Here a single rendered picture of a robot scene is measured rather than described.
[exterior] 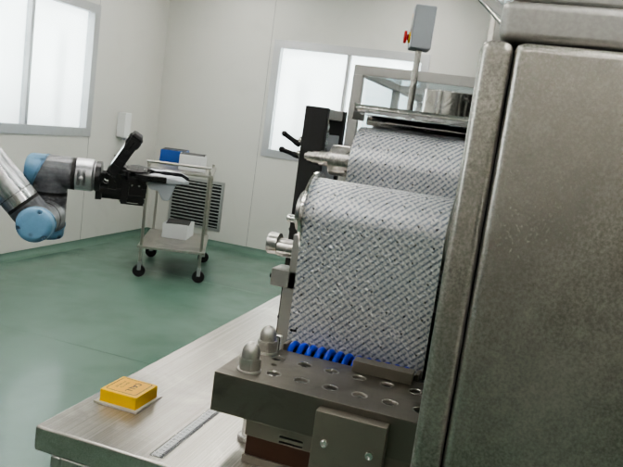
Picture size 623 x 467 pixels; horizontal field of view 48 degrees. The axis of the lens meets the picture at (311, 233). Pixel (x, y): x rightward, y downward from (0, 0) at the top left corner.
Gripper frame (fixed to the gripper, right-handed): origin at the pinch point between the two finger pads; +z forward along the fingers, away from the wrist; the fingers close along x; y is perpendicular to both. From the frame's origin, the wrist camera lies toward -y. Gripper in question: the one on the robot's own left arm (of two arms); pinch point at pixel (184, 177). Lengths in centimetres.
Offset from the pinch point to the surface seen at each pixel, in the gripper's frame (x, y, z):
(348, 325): 63, 7, 28
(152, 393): 57, 25, -2
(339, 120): 9.3, -19.7, 33.1
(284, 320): 50, 13, 20
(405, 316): 67, 3, 36
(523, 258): 143, -33, 9
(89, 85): -492, 44, -79
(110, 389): 59, 23, -9
